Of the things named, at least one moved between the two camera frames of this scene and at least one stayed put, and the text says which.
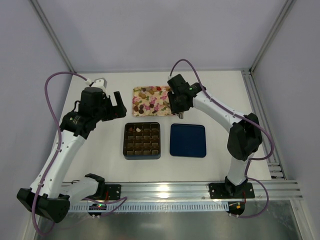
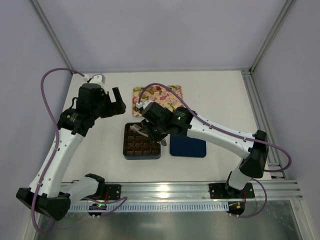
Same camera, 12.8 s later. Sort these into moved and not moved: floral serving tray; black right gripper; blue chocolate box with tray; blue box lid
Moved: black right gripper
Not moved: blue chocolate box with tray; floral serving tray; blue box lid
